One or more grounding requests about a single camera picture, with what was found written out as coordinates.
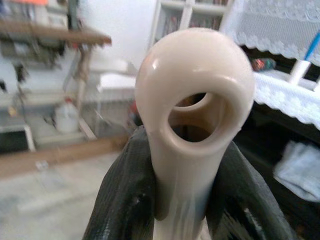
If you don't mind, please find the beige long-handled dustpan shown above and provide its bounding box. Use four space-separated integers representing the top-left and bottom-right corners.
134 27 256 240

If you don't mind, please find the brown wooden beam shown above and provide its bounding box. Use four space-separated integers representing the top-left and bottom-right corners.
0 135 130 177

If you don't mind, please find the brown wooden table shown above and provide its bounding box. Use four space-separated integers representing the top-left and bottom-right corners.
0 19 113 140

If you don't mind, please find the blue stick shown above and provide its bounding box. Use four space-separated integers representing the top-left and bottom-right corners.
303 31 320 62

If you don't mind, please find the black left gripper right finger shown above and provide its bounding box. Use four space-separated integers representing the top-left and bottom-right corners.
206 141 298 240

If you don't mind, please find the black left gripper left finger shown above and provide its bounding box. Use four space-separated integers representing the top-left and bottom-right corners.
81 124 161 240

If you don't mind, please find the white bookshelf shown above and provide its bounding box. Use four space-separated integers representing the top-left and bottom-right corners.
151 0 235 47

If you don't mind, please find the white tube stand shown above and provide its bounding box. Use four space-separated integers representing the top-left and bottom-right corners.
288 59 320 92

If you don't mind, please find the white lace cloth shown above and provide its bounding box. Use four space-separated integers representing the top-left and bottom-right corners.
251 71 320 131
219 0 320 61

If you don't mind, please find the white chair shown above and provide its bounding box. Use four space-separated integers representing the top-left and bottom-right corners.
88 57 138 95

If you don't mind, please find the light blue towel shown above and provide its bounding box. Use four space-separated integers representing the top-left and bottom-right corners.
273 140 320 204

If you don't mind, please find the multicoloured bundle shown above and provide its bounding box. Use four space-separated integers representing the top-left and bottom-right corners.
250 57 276 72

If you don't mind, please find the white jug with red cap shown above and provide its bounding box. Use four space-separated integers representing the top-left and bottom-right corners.
53 98 80 134

